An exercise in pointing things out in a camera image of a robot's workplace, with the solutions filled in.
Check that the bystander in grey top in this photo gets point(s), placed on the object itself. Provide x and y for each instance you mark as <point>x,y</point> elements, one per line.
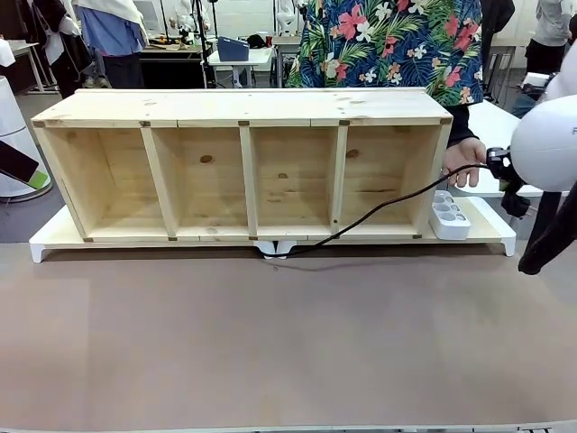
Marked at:
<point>547,36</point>

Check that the black cap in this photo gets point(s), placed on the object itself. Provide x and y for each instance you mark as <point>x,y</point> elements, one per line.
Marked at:
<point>257,41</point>

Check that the bystander in dark clothes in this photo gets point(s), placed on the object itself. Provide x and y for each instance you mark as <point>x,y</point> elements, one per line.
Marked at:
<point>56,36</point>

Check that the bystander in blue shirt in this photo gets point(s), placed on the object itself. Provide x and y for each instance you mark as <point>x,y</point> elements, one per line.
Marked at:
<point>112,31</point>

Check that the person's floral shirt torso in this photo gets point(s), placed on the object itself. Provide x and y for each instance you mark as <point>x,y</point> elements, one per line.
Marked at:
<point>387,40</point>

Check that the white round cylinder stand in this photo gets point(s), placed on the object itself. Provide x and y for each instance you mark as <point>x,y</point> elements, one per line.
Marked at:
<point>11,122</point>

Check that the white desk with blue box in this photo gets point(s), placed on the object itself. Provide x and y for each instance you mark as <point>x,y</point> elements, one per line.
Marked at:
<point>241,63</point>

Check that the wood-top white-leg riser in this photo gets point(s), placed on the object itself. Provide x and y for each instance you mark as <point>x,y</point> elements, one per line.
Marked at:
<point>484,227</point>

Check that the person's left black-sleeved forearm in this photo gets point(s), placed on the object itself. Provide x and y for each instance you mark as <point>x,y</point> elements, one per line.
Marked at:
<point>460,122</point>

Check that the person's left hand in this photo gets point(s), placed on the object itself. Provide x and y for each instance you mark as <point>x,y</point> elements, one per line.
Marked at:
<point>464,158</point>

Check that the white table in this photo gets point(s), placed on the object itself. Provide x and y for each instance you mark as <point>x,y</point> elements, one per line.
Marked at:
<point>491,126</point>

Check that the black tripod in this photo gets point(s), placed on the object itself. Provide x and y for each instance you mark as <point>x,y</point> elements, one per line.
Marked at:
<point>203,40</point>

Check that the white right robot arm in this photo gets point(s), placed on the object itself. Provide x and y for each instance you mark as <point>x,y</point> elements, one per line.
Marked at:
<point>545,140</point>

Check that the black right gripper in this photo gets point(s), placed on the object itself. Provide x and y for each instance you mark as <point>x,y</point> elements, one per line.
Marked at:
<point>515,203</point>

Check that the white three-socket power strip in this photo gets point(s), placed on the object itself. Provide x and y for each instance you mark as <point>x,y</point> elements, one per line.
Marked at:
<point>448,216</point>

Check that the blue box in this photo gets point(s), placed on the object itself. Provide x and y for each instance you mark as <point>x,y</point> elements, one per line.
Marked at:
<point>232,48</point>

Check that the wooden four-compartment shelf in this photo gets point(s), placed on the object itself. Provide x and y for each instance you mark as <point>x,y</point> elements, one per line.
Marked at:
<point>243,108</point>

